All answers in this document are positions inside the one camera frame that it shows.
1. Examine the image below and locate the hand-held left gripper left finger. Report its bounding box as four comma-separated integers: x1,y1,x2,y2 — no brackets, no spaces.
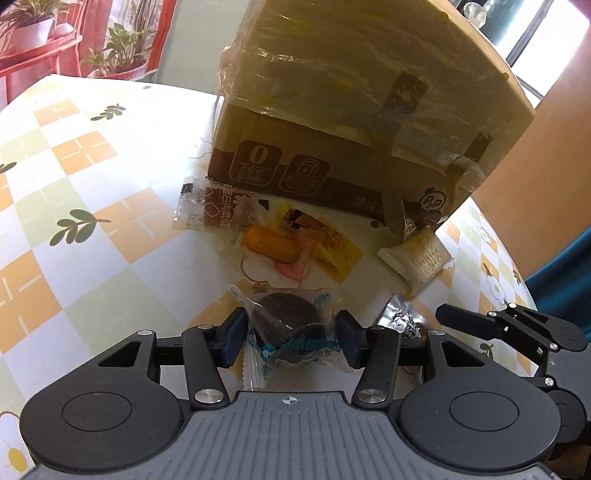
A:
98,308,247,411

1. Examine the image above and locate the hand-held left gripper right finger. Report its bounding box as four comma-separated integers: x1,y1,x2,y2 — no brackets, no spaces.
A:
337,310,483,409

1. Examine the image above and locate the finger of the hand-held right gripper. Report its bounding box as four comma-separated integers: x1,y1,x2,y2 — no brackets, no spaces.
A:
436,304,555,389

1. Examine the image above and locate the dark round cookie packet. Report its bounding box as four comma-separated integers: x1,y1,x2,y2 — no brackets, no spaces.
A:
228,284,349,391

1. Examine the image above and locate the brown cardboard box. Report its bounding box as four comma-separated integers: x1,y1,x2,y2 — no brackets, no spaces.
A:
205,0,536,241

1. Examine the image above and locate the small silver snack packet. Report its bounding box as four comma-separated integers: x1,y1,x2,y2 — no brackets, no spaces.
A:
374,295,426,340

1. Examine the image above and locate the white cracker packet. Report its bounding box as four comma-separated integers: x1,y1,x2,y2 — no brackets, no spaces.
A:
378,228,452,296

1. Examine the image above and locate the pink candy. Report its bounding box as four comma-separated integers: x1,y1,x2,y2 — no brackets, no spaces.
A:
274,249,315,281

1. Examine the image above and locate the teal cloth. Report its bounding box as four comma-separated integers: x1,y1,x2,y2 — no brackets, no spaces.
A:
526,222,591,319

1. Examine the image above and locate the orange snack in clear wrapper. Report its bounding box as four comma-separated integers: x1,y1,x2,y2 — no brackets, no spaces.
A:
228,200,315,278

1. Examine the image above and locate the yellow orange snack packet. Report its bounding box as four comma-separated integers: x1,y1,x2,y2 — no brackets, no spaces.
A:
277,208,363,282

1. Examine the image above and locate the clear packet with brown label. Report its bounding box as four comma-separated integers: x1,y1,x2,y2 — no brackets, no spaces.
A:
172,175,241,232

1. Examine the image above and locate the brown wooden panel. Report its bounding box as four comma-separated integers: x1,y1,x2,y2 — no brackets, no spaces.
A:
471,28,591,283

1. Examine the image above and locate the glass window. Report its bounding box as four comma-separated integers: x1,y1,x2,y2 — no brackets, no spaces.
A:
480,0,591,108

